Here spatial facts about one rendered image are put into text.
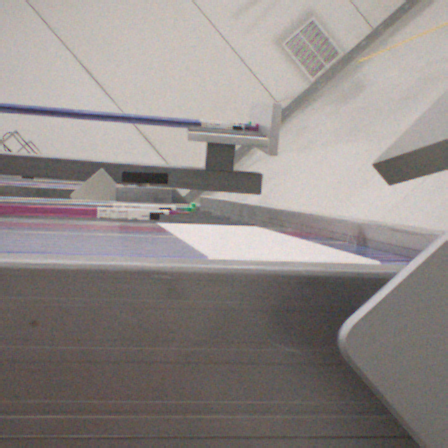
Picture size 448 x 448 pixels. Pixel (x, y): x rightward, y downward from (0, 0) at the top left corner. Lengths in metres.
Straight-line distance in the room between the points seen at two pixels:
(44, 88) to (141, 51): 0.97
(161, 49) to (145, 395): 8.22
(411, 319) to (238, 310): 0.06
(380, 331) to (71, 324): 0.09
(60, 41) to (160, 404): 8.21
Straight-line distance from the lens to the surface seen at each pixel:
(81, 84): 8.39
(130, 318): 0.26
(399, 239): 0.35
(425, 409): 0.23
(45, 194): 1.70
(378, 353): 0.23
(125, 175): 0.94
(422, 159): 1.08
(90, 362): 0.26
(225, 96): 8.48
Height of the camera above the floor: 0.83
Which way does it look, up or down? 8 degrees down
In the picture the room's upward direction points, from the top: 41 degrees counter-clockwise
